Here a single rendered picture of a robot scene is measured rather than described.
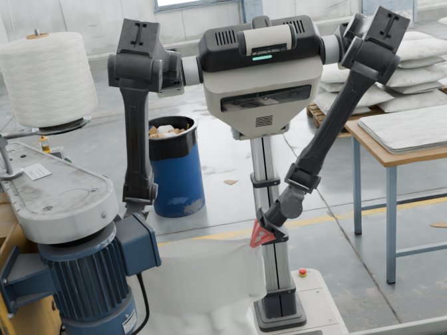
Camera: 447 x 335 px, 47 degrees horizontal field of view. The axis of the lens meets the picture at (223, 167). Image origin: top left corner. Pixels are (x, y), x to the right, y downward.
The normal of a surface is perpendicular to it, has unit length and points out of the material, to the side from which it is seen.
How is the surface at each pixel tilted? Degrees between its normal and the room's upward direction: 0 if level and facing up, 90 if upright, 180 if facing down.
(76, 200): 0
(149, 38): 47
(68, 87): 86
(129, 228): 1
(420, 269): 0
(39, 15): 90
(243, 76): 40
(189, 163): 93
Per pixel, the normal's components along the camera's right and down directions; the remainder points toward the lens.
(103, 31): 0.11, 0.40
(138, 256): 0.50, 0.29
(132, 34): 0.05, -0.33
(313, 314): -0.13, -0.91
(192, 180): 0.76, 0.22
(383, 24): 0.04, -0.12
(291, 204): -0.12, 0.21
